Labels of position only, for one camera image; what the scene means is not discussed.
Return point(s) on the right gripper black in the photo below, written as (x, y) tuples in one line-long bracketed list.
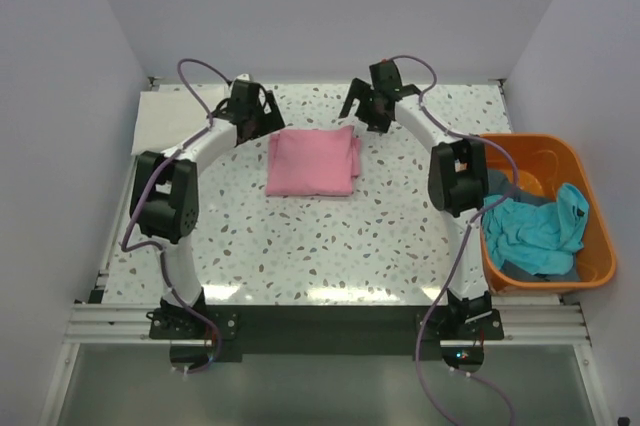
[(360, 90)]

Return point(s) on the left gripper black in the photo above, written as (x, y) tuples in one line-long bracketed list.
[(271, 120)]

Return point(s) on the pink t shirt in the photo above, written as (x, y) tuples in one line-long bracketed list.
[(313, 163)]

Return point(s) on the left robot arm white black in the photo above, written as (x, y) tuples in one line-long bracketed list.
[(164, 208)]

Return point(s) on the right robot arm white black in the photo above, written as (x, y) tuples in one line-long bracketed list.
[(457, 181)]

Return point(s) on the folded white t shirt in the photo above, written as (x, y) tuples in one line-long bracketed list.
[(169, 121)]

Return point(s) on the grey t shirt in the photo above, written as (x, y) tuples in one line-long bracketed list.
[(500, 186)]

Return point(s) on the orange plastic basket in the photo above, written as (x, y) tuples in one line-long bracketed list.
[(544, 163)]

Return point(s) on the turquoise t shirt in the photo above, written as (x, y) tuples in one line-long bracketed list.
[(540, 231)]

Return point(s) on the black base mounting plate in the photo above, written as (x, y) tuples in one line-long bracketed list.
[(233, 332)]

